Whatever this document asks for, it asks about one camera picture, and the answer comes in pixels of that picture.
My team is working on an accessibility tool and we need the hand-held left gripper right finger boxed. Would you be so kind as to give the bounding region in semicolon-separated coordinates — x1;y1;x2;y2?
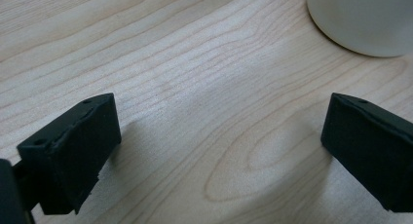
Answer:
320;93;413;213

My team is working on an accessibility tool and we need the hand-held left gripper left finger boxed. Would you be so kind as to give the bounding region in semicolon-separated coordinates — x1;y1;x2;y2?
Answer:
17;93;123;215

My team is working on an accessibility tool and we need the beige paper cup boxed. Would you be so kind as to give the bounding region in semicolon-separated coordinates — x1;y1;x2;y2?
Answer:
306;0;413;58

